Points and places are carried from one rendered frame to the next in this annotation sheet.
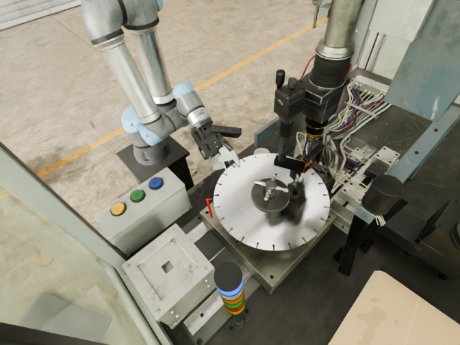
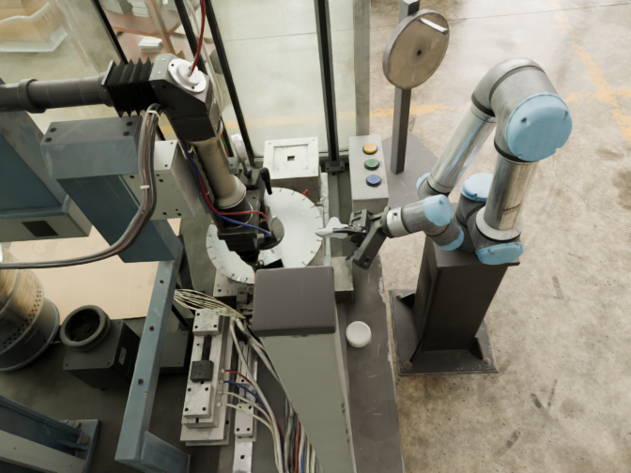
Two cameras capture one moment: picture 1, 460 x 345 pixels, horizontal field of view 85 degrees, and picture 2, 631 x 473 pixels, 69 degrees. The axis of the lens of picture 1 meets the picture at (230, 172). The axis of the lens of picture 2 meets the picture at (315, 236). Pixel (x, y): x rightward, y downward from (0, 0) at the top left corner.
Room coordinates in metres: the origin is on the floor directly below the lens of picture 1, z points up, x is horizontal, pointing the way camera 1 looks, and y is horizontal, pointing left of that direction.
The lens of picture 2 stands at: (1.03, -0.57, 1.96)
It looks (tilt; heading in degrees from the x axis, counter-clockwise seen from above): 54 degrees down; 134
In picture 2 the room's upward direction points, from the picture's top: 9 degrees counter-clockwise
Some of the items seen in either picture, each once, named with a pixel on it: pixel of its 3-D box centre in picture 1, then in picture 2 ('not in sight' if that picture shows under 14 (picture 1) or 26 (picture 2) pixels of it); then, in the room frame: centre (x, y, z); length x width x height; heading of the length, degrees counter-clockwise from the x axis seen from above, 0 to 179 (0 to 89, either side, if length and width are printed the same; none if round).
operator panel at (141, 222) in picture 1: (147, 210); (367, 180); (0.47, 0.30, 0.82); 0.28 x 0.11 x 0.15; 127
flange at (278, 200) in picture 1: (270, 192); (263, 229); (0.40, -0.11, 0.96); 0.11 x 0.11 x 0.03
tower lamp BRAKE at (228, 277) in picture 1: (228, 278); not in sight; (0.12, 0.02, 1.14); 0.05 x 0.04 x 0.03; 37
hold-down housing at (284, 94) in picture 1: (287, 118); (255, 200); (0.46, -0.15, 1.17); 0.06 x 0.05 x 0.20; 118
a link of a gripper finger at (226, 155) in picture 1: (226, 157); (332, 226); (0.55, 0.00, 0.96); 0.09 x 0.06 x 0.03; 28
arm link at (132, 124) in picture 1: (140, 123); (481, 200); (0.83, 0.34, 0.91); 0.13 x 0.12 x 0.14; 131
